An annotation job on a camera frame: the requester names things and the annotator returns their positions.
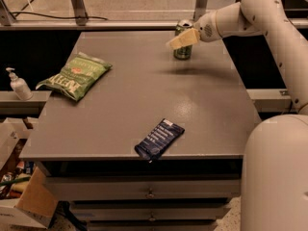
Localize blue rxbar wrapper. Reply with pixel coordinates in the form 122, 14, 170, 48
134, 118, 185, 162

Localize black cable on ledge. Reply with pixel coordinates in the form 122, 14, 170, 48
9, 11, 110, 21

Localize cardboard box with items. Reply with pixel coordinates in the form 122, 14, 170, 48
0, 117, 58, 228

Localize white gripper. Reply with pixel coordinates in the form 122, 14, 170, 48
167, 12, 222, 50

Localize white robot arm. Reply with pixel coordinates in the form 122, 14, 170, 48
167, 0, 308, 231

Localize green chip bag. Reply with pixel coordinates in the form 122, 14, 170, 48
36, 52, 112, 102

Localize green soda can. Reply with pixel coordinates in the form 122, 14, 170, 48
173, 19, 193, 60

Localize white pump bottle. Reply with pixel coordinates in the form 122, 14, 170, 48
6, 67, 33, 100

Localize grey metal railing frame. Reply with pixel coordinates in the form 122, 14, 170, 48
0, 0, 308, 32

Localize grey drawer cabinet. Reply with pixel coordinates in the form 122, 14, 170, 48
22, 32, 259, 231

